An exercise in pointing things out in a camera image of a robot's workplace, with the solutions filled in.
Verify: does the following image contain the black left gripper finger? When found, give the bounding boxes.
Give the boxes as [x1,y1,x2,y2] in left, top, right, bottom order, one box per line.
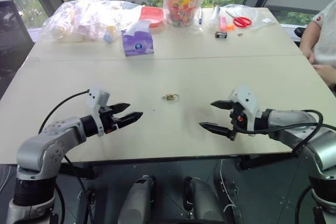
[112,102,131,113]
[119,112,144,129]

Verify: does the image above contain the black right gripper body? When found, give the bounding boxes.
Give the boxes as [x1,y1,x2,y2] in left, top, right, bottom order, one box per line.
[228,102,248,141]

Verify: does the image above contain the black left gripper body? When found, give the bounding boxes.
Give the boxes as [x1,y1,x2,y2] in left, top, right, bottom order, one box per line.
[98,105,122,134]

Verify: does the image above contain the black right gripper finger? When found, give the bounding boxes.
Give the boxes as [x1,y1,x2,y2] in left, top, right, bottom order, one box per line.
[210,99,234,110]
[198,122,234,138]

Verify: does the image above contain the purple tissue box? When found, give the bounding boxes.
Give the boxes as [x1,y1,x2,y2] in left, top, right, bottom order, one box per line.
[121,20,155,57]

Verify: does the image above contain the dark rounded grey shape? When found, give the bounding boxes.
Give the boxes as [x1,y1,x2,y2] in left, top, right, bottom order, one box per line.
[183,176,227,224]
[122,174,156,224]

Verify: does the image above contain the small blue yellow bottle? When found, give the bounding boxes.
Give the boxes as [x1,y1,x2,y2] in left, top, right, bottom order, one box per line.
[103,25,117,44]

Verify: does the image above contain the white tube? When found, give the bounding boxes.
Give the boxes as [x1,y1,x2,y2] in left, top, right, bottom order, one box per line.
[209,6,221,29]

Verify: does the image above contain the large clear plastic bag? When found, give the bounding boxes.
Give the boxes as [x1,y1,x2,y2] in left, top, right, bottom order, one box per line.
[39,0,144,44]

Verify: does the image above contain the pink plastic container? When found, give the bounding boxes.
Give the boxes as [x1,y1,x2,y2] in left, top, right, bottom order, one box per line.
[138,6,165,28]

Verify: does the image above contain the flat clear plastic bag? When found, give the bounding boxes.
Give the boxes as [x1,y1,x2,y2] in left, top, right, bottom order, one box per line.
[222,4,277,31]

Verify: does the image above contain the colourful candy jar in bag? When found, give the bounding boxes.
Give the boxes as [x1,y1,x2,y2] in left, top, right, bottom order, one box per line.
[163,0,206,28]

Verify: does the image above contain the person in white shirt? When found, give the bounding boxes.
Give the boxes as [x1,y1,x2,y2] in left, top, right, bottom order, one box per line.
[299,0,336,90]

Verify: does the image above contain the black office chair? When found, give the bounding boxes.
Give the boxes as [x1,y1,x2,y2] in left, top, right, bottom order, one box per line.
[0,0,35,79]

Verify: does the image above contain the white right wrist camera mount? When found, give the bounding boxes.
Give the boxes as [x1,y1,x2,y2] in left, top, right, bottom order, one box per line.
[228,86,261,136]

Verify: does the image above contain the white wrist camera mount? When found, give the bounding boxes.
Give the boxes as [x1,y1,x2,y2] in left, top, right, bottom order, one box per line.
[87,87,110,137]
[228,86,261,136]

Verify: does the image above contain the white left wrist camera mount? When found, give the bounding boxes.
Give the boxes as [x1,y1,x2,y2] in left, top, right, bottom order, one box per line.
[87,87,110,137]

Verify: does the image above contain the black table bracket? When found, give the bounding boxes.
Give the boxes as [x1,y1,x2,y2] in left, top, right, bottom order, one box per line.
[235,152,293,172]
[57,163,96,180]

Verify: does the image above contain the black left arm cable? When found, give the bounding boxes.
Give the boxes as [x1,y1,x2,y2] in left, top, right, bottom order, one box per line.
[38,90,94,224]

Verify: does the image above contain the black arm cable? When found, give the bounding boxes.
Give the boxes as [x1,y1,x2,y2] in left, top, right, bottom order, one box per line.
[38,90,94,224]
[232,109,325,156]

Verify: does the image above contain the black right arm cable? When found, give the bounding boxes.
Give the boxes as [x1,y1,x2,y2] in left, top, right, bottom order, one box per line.
[232,109,325,156]

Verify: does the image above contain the red handled scissors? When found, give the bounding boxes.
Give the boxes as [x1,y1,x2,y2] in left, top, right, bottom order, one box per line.
[225,10,253,28]

